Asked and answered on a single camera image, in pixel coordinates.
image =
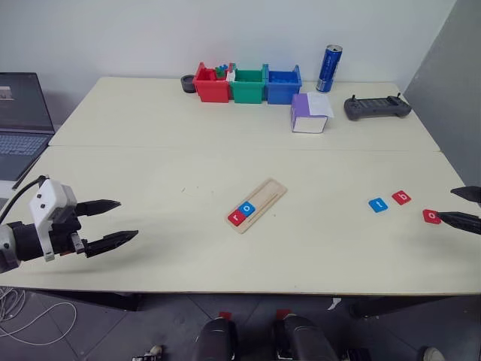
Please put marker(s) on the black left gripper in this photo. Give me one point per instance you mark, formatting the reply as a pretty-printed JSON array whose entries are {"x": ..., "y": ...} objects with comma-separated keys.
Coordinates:
[{"x": 65, "y": 233}]

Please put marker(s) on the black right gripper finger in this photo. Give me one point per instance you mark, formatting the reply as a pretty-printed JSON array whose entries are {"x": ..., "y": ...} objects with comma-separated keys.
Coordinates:
[
  {"x": 464, "y": 220},
  {"x": 469, "y": 193}
]

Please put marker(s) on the red tile letter o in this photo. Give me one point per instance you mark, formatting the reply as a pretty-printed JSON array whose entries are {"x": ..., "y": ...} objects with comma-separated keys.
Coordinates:
[{"x": 430, "y": 217}]

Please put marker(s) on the red tile letter b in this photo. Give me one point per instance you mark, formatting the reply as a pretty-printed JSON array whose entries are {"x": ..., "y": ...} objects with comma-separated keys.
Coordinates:
[{"x": 402, "y": 198}]

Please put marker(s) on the blue tile letter t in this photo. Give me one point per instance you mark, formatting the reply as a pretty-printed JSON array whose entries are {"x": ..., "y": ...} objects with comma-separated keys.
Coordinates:
[{"x": 377, "y": 205}]

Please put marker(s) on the wooden letter tray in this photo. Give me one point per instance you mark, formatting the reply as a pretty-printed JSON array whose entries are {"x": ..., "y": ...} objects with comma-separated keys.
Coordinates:
[{"x": 267, "y": 195}]

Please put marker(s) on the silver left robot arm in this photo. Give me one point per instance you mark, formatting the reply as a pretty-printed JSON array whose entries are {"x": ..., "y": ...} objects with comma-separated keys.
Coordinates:
[{"x": 20, "y": 241}]

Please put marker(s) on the red tile letter r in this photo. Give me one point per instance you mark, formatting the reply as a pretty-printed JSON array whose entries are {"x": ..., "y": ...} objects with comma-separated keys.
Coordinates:
[{"x": 236, "y": 218}]

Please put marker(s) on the blue tile letter o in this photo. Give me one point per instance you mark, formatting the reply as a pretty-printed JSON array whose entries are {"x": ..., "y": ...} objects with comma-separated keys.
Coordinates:
[{"x": 247, "y": 210}]

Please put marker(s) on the grey handheld controller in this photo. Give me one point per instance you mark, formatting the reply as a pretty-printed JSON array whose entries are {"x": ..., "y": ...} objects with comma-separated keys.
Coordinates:
[{"x": 376, "y": 107}]

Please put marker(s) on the grey shoe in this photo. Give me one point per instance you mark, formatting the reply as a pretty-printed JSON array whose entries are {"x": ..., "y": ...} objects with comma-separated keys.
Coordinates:
[{"x": 432, "y": 354}]

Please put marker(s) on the grey open laptop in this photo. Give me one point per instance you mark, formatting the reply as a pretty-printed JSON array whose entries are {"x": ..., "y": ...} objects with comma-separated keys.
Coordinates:
[{"x": 22, "y": 109}]

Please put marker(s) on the white paper scrap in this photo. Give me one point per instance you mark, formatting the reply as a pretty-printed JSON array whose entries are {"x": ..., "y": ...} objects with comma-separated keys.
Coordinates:
[{"x": 334, "y": 304}]

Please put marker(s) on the dark rounded shape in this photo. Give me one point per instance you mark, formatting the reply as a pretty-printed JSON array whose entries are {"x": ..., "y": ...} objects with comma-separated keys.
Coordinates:
[
  {"x": 304, "y": 340},
  {"x": 214, "y": 342}
]

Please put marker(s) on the black round container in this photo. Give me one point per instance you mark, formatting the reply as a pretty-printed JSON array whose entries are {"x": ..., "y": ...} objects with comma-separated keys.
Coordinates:
[{"x": 187, "y": 83}]

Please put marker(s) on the red plastic bin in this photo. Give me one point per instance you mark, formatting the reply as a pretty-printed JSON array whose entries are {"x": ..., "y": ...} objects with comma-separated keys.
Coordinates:
[{"x": 212, "y": 90}]

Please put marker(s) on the purple and white box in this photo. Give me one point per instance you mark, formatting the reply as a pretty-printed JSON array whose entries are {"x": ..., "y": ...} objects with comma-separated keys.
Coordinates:
[{"x": 302, "y": 116}]

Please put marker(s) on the blue drink can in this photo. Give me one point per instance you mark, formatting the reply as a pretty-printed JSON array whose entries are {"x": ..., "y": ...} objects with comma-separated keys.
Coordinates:
[{"x": 328, "y": 69}]

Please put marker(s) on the green toy brick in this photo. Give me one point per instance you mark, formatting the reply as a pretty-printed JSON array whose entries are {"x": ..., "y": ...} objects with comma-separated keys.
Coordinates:
[{"x": 219, "y": 73}]

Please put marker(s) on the white toy piece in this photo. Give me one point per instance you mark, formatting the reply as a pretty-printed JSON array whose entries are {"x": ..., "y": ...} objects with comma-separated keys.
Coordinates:
[{"x": 230, "y": 76}]

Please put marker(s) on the green plastic bin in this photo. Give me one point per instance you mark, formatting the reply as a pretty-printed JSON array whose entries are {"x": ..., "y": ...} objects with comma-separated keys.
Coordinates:
[{"x": 246, "y": 90}]

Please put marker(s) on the blue toy brick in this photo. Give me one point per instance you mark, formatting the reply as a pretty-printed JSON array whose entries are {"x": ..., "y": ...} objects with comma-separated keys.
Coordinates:
[{"x": 224, "y": 68}]

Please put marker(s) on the blue plastic bin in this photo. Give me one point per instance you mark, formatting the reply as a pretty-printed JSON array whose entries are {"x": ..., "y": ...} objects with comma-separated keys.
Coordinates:
[{"x": 280, "y": 92}]

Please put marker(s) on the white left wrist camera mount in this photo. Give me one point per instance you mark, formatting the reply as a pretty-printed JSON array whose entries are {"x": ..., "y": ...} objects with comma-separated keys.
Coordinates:
[{"x": 49, "y": 199}]

